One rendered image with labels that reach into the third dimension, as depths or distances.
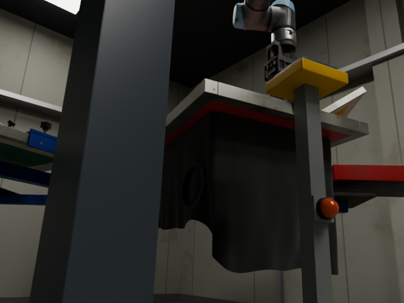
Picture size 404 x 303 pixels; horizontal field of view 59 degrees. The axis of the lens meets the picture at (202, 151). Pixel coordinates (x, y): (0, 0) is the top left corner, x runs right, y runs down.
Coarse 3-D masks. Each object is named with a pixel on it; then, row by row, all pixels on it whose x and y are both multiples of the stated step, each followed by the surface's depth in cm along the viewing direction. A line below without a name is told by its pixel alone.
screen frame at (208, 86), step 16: (208, 80) 91; (192, 96) 96; (208, 96) 92; (224, 96) 92; (240, 96) 94; (256, 96) 96; (176, 112) 106; (192, 112) 102; (272, 112) 100; (288, 112) 100; (320, 112) 106; (176, 128) 114; (336, 128) 109; (352, 128) 110; (368, 128) 114; (336, 144) 123
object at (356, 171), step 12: (336, 168) 199; (348, 168) 199; (360, 168) 198; (372, 168) 198; (384, 168) 197; (396, 168) 197; (336, 180) 199; (348, 180) 198; (360, 180) 197; (372, 180) 196; (384, 180) 195; (396, 180) 195; (360, 192) 226; (372, 192) 224; (384, 192) 223; (396, 192) 222
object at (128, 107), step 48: (96, 0) 82; (144, 0) 84; (96, 48) 75; (144, 48) 81; (96, 96) 71; (144, 96) 79; (96, 144) 69; (144, 144) 76; (48, 192) 78; (96, 192) 67; (144, 192) 73; (48, 240) 71; (96, 240) 65; (144, 240) 71; (48, 288) 65; (96, 288) 63; (144, 288) 69
